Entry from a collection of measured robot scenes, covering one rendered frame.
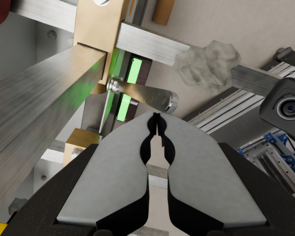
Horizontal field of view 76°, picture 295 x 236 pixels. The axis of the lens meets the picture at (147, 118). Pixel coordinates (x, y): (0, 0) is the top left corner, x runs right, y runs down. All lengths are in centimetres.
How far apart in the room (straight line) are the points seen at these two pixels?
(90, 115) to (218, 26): 87
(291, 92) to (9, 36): 47
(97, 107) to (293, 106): 39
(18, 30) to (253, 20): 105
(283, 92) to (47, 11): 27
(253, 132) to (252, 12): 63
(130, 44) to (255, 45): 105
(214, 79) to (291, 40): 110
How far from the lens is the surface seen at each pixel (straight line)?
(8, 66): 51
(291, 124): 22
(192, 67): 26
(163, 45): 25
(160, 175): 40
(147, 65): 42
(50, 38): 55
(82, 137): 38
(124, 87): 22
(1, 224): 58
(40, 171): 83
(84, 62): 20
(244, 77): 29
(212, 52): 26
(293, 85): 21
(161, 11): 103
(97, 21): 25
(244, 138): 123
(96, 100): 47
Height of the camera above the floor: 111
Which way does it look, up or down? 60 degrees down
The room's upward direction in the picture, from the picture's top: 176 degrees counter-clockwise
